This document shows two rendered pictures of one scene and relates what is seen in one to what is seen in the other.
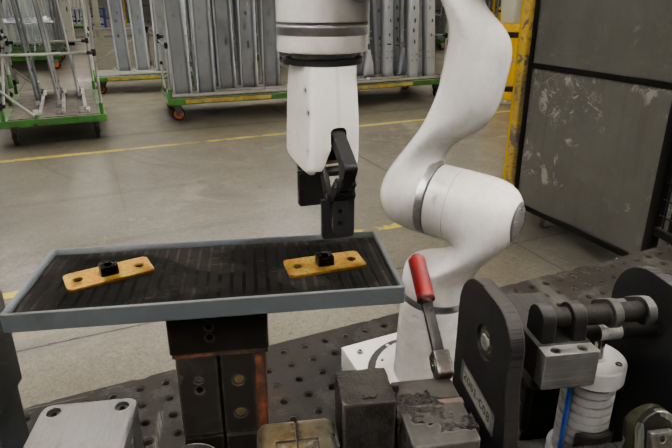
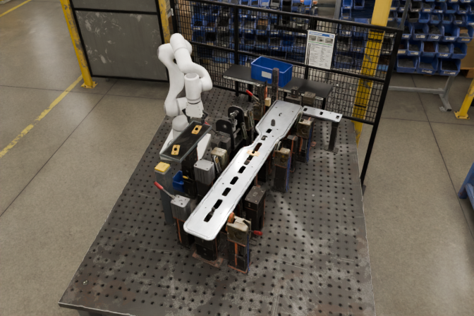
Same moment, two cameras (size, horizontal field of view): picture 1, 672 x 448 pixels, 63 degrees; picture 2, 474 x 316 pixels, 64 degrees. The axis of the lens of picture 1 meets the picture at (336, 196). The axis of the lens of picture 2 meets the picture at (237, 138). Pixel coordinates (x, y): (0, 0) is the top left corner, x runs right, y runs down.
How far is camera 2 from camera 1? 1.97 m
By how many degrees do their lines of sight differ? 51
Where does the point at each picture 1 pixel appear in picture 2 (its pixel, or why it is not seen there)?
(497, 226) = not seen: hidden behind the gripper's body
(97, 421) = (201, 161)
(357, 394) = (216, 142)
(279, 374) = (149, 169)
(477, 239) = not seen: hidden behind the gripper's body
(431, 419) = (223, 139)
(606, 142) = (128, 39)
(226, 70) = not seen: outside the picture
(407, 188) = (175, 108)
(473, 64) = (180, 77)
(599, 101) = (117, 22)
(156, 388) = (128, 191)
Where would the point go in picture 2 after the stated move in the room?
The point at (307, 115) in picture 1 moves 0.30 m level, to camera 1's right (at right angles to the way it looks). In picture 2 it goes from (199, 110) to (228, 87)
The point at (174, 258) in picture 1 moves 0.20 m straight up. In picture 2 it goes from (177, 142) to (173, 115)
